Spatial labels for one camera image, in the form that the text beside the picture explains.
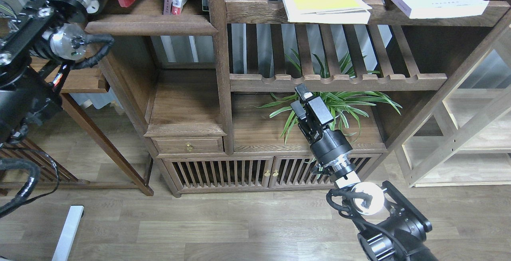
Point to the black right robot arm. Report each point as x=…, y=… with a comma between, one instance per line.
x=390, y=227

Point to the spider plant in white pot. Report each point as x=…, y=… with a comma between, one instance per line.
x=340, y=104

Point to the dark wooden bookshelf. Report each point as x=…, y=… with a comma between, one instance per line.
x=191, y=84

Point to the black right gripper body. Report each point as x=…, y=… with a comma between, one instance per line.
x=329, y=147

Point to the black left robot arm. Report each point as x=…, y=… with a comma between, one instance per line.
x=44, y=44

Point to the dark wooden side table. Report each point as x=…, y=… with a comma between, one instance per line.
x=91, y=143

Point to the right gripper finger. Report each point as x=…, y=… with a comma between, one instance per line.
x=299, y=110
x=303, y=93

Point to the light wooden shelf frame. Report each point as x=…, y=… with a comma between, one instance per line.
x=473, y=145

